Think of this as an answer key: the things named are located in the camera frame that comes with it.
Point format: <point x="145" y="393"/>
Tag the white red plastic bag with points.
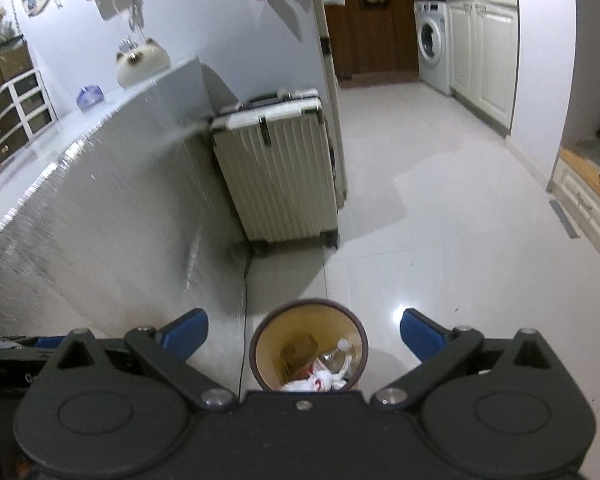
<point x="312" y="382"/>

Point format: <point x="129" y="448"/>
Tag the brown cardboard piece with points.
<point x="300" y="350"/>

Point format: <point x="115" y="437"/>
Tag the grey floor strip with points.
<point x="565" y="220"/>

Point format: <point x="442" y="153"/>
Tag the white platform wooden top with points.
<point x="585" y="195"/>

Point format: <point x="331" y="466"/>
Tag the beige ribbed suitcase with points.
<point x="275" y="180"/>

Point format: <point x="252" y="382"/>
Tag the brown wooden door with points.
<point x="375" y="40"/>

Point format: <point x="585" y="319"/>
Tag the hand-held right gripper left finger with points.
<point x="185" y="332"/>

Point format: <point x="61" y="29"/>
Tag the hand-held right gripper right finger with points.
<point x="422" y="332"/>

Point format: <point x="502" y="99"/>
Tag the white drawer cabinet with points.
<point x="15" y="110"/>

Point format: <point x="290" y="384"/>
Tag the white kitchen cabinets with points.
<point x="485" y="55"/>

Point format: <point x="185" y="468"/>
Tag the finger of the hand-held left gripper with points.
<point x="20" y="350"/>

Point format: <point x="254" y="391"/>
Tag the beige trash bin brown rim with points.
<point x="275" y="340"/>

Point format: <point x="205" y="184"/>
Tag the white washing machine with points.
<point x="432" y="45"/>

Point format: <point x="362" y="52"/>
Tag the foil-covered white table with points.
<point x="105" y="210"/>

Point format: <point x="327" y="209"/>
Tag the blue glass dish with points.
<point x="90" y="99"/>

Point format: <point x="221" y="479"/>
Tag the white cat-shaped jar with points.
<point x="142" y="62"/>

